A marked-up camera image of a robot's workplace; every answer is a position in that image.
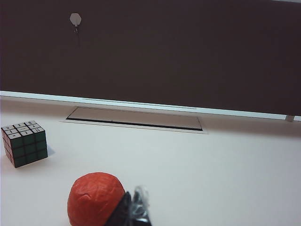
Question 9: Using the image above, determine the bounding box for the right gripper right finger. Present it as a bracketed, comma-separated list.
[129, 185, 153, 226]

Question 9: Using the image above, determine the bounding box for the desk cable tray lid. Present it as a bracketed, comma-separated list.
[58, 106, 209, 135]

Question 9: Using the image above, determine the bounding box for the orange fruit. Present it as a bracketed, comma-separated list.
[67, 172, 127, 226]

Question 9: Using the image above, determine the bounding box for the white adhesive hook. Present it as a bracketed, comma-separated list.
[70, 13, 83, 35]

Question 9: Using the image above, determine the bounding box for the Rubik's cube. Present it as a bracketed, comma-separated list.
[0, 120, 48, 169]

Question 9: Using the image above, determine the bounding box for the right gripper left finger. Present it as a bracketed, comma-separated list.
[106, 191, 132, 226]

